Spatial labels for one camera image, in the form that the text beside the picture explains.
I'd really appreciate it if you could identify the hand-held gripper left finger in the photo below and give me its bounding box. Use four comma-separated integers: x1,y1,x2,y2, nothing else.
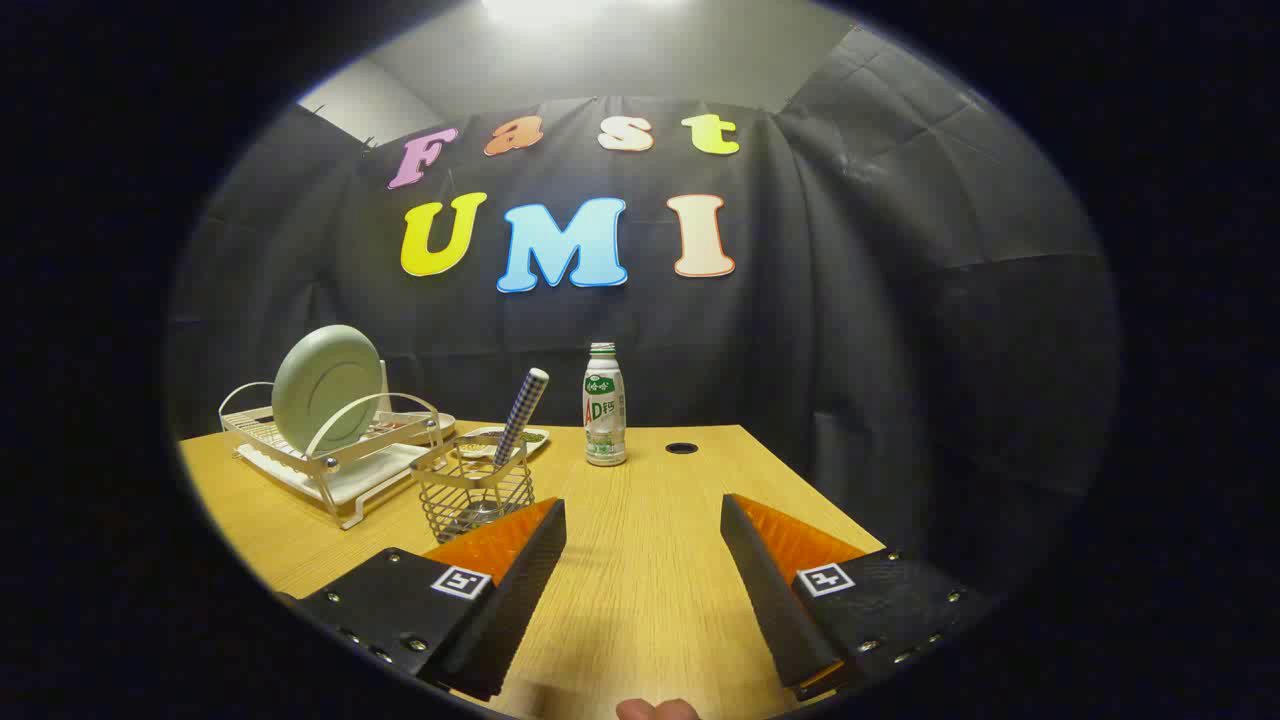
275,497,568,703

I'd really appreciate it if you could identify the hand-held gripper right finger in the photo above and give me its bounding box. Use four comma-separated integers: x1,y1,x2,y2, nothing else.
720,493,1001,703

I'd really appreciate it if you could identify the metal wire basket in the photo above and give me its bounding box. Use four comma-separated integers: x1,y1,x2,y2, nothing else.
410,435,536,544

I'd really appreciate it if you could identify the checked handle spoon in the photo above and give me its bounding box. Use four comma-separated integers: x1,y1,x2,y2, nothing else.
460,368,550,526

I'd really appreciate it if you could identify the white wire dish rack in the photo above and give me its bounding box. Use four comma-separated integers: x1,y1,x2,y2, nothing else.
218,380,446,531

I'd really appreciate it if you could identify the pale green plate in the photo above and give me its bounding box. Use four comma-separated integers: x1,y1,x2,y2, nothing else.
271,325,386,459

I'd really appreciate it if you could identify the white divided snack tray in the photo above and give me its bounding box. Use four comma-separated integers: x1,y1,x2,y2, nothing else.
452,425,551,461

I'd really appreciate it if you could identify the white green drink bottle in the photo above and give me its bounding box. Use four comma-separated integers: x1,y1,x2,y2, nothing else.
582,342,628,468

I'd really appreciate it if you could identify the white drain tray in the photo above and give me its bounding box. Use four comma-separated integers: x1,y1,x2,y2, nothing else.
237,415,456,506

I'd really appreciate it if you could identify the black backdrop cloth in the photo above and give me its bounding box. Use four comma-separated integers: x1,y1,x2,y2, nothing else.
165,25,1121,621

